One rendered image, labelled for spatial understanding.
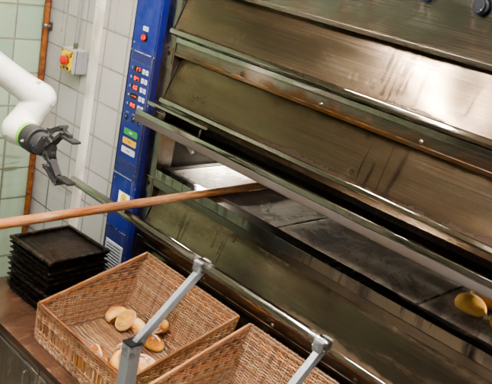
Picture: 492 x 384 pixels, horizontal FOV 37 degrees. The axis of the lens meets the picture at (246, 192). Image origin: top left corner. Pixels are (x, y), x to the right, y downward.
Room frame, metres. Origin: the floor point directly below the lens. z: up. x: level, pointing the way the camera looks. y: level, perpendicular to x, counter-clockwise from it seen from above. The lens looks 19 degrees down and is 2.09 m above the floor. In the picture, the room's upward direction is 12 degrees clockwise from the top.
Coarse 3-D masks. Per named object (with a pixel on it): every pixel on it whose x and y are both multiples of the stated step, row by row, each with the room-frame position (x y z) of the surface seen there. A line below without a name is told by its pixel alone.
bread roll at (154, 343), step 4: (152, 336) 2.42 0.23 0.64; (156, 336) 2.42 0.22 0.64; (148, 340) 2.41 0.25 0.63; (152, 340) 2.41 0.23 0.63; (156, 340) 2.41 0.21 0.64; (160, 340) 2.41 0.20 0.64; (144, 344) 2.41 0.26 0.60; (148, 344) 2.40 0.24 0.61; (152, 344) 2.40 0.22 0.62; (156, 344) 2.40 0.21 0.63; (160, 344) 2.40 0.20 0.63; (148, 348) 2.40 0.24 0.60; (152, 348) 2.39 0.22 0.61; (156, 348) 2.39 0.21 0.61; (160, 348) 2.40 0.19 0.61
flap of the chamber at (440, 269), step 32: (160, 128) 2.53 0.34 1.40; (192, 128) 2.69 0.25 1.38; (224, 160) 2.30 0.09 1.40; (256, 160) 2.43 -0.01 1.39; (288, 192) 2.11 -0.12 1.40; (320, 192) 2.21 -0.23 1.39; (352, 224) 1.94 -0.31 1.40; (384, 224) 2.03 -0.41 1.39; (416, 256) 1.80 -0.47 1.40; (448, 256) 1.87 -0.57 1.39; (480, 288) 1.67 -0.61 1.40
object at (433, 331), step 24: (168, 168) 2.78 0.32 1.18; (240, 216) 2.42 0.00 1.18; (264, 240) 2.33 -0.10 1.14; (288, 240) 2.29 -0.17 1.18; (312, 264) 2.19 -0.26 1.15; (336, 264) 2.17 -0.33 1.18; (360, 288) 2.06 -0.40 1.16; (384, 288) 2.06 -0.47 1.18; (408, 312) 1.94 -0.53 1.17; (432, 336) 1.88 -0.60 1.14; (456, 336) 1.84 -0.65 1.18; (480, 360) 1.78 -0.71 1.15
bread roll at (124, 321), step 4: (124, 312) 2.53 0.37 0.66; (128, 312) 2.53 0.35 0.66; (132, 312) 2.53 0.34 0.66; (120, 316) 2.51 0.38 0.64; (124, 316) 2.51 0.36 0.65; (128, 316) 2.51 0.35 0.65; (132, 316) 2.52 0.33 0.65; (116, 320) 2.50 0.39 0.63; (120, 320) 2.50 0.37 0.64; (124, 320) 2.50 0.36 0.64; (128, 320) 2.50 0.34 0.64; (132, 320) 2.51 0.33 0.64; (116, 324) 2.48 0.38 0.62; (120, 324) 2.48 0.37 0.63; (124, 324) 2.48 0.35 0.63; (128, 324) 2.49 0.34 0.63; (132, 324) 2.50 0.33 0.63; (120, 328) 2.47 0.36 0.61; (124, 328) 2.48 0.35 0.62; (128, 328) 2.49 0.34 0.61
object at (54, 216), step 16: (192, 192) 2.48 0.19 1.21; (208, 192) 2.53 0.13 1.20; (224, 192) 2.59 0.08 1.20; (80, 208) 2.13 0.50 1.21; (96, 208) 2.17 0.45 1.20; (112, 208) 2.21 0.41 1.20; (128, 208) 2.26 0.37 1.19; (0, 224) 1.92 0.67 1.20; (16, 224) 1.96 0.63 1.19; (32, 224) 2.01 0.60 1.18
